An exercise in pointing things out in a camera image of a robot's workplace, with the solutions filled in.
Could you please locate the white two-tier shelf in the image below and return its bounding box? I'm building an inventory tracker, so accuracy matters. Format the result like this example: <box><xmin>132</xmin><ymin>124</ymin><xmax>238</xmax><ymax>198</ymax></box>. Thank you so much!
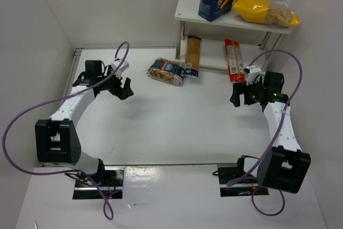
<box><xmin>175</xmin><ymin>0</ymin><xmax>293</xmax><ymax>71</ymax></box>

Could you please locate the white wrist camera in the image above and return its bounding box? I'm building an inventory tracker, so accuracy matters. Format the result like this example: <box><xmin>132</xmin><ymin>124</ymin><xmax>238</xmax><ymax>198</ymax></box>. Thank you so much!
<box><xmin>245</xmin><ymin>65</ymin><xmax>265</xmax><ymax>85</ymax></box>
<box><xmin>111</xmin><ymin>60</ymin><xmax>130</xmax><ymax>77</ymax></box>

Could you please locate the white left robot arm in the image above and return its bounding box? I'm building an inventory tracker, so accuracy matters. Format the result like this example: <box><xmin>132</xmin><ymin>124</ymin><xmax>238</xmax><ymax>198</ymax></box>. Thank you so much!
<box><xmin>35</xmin><ymin>58</ymin><xmax>133</xmax><ymax>184</ymax></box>

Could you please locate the yellow pasta bag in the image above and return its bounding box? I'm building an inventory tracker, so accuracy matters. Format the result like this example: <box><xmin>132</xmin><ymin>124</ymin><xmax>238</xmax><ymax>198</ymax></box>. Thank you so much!
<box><xmin>233</xmin><ymin>0</ymin><xmax>301</xmax><ymax>28</ymax></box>

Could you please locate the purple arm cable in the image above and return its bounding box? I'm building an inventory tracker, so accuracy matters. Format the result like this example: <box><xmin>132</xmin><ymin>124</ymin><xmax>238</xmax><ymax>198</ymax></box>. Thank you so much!
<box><xmin>226</xmin><ymin>49</ymin><xmax>303</xmax><ymax>216</ymax></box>
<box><xmin>3</xmin><ymin>41</ymin><xmax>130</xmax><ymax>220</ymax></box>

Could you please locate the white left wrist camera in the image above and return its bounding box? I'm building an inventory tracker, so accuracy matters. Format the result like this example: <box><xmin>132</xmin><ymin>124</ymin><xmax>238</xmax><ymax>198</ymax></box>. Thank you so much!
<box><xmin>111</xmin><ymin>60</ymin><xmax>130</xmax><ymax>77</ymax></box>

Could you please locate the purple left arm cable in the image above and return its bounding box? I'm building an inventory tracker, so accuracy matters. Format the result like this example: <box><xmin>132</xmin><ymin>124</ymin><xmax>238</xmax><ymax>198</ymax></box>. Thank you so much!
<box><xmin>3</xmin><ymin>41</ymin><xmax>130</xmax><ymax>220</ymax></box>

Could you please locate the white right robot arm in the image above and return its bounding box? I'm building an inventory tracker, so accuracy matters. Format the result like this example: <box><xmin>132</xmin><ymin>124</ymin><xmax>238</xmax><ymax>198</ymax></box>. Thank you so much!
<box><xmin>230</xmin><ymin>65</ymin><xmax>311</xmax><ymax>194</ymax></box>

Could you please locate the tricolor fusilli pasta bag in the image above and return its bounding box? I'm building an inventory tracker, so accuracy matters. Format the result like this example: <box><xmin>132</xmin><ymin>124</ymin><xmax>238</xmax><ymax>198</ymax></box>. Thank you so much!
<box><xmin>146</xmin><ymin>57</ymin><xmax>185</xmax><ymax>86</ymax></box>

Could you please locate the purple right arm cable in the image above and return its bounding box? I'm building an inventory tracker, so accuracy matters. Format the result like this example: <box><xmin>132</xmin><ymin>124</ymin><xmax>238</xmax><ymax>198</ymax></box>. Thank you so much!
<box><xmin>226</xmin><ymin>49</ymin><xmax>303</xmax><ymax>216</ymax></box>

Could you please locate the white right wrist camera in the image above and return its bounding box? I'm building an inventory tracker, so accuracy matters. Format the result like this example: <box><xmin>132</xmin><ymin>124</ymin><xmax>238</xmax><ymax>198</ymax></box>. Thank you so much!
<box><xmin>245</xmin><ymin>65</ymin><xmax>265</xmax><ymax>85</ymax></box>

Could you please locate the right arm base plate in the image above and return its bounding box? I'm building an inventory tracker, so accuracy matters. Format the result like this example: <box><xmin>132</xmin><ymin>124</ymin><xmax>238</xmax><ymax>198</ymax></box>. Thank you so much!
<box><xmin>212</xmin><ymin>163</ymin><xmax>260</xmax><ymax>197</ymax></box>

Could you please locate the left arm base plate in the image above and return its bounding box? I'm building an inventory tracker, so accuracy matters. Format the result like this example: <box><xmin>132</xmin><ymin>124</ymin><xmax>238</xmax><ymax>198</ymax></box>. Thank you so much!
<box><xmin>68</xmin><ymin>166</ymin><xmax>124</xmax><ymax>200</ymax></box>

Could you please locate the red spaghetti pack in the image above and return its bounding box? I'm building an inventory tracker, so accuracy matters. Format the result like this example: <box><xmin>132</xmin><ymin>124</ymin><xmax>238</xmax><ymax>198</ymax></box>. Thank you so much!
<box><xmin>225</xmin><ymin>39</ymin><xmax>245</xmax><ymax>83</ymax></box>

